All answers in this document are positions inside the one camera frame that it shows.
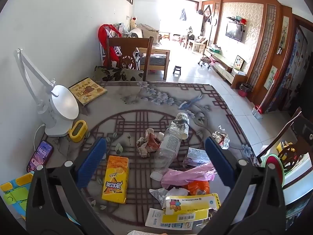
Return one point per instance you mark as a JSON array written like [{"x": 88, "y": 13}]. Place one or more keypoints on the printed paper cup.
[{"x": 182, "y": 123}]

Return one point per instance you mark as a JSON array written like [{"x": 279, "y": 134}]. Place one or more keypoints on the red bag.
[{"x": 104, "y": 35}]

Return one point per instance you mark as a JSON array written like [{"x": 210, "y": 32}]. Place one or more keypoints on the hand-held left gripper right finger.
[{"x": 220, "y": 161}]

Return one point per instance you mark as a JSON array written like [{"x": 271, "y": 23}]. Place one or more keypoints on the red floor bin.
[{"x": 244, "y": 93}]

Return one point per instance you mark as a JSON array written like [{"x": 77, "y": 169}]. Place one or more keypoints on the small dark stool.
[{"x": 177, "y": 67}]

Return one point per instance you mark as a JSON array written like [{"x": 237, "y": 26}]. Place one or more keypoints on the clear plastic bottle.
[{"x": 166, "y": 151}]

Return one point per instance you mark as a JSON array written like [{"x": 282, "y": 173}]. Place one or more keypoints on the yellow juice carton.
[{"x": 115, "y": 178}]

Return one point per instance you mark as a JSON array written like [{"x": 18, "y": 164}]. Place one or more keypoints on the smartphone in dark case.
[{"x": 40, "y": 155}]

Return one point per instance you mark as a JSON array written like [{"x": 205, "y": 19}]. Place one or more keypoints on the long television cabinet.
[{"x": 220, "y": 61}]

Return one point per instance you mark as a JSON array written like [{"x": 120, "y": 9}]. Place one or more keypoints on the white flower wall painting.
[{"x": 271, "y": 77}]

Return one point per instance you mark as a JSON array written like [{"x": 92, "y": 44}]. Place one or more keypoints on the carved wooden chair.
[{"x": 291, "y": 151}]

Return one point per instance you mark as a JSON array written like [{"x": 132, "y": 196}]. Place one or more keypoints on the yellow white medicine box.
[{"x": 190, "y": 203}]

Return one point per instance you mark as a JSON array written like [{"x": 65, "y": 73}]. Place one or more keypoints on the floral seat cushion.
[{"x": 115, "y": 74}]

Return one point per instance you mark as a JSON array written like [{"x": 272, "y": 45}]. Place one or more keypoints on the wall television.
[{"x": 233, "y": 31}]

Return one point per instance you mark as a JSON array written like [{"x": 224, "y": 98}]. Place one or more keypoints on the framed picture on cabinet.
[{"x": 239, "y": 62}]

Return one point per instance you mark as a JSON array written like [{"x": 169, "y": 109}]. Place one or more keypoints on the hanging scroll painting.
[{"x": 285, "y": 31}]

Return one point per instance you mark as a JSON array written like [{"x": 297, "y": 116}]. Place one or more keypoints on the pink plastic bag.
[{"x": 181, "y": 176}]

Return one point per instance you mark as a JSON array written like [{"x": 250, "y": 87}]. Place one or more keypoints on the small yellow plastic box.
[{"x": 77, "y": 131}]

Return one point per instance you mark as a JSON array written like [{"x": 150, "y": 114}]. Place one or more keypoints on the yellow toy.
[{"x": 281, "y": 146}]

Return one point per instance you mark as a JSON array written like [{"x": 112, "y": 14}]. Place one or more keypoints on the wooden frame sofa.
[{"x": 156, "y": 53}]

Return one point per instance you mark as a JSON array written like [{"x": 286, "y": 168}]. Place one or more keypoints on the red bucket with green rim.
[{"x": 270, "y": 159}]

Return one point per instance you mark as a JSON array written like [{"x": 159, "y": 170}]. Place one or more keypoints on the red white wrapper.
[{"x": 149, "y": 142}]

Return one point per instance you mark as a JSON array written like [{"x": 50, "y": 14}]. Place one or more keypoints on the orange snack packet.
[{"x": 199, "y": 187}]

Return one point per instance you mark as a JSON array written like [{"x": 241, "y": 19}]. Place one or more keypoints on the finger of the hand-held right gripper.
[{"x": 304, "y": 128}]

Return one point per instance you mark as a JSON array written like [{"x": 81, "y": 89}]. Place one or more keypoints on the wooden chair with cushion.
[{"x": 127, "y": 45}]

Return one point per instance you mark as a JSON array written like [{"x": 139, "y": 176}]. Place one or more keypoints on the white blue paper packet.
[{"x": 196, "y": 155}]

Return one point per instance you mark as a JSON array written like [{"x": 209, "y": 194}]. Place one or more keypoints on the printed door curtain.
[{"x": 296, "y": 66}]

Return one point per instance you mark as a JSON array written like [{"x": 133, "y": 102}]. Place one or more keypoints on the yellow picture book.
[{"x": 86, "y": 91}]

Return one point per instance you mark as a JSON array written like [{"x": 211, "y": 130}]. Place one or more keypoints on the rolling stool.
[{"x": 205, "y": 59}]

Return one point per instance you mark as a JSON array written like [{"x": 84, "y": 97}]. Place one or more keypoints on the white desk lamp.
[{"x": 63, "y": 102}]

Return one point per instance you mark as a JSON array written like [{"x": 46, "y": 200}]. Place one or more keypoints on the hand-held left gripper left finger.
[{"x": 93, "y": 161}]

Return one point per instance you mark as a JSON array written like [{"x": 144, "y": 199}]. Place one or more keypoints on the white mop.
[{"x": 257, "y": 111}]

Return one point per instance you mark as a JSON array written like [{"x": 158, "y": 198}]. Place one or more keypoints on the plush toy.
[{"x": 133, "y": 22}]

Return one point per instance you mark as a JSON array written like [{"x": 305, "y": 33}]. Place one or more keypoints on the white paper sheet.
[{"x": 146, "y": 233}]

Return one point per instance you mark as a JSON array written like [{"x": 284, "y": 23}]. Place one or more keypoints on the colourful toy block mat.
[{"x": 14, "y": 191}]

